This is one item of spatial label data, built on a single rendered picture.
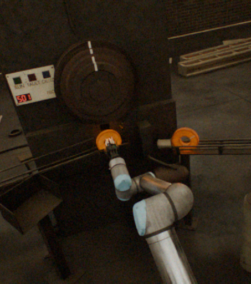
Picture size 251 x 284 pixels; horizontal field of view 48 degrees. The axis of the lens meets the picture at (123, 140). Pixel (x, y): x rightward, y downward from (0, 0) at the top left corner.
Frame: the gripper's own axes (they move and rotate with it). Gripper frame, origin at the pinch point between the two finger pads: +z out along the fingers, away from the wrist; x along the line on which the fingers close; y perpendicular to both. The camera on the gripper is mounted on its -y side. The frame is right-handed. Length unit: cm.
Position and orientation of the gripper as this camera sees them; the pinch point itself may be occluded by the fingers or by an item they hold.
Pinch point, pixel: (108, 140)
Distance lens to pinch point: 177.2
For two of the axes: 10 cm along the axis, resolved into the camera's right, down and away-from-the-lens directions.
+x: -9.6, 2.4, -1.3
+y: -0.7, -6.8, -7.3
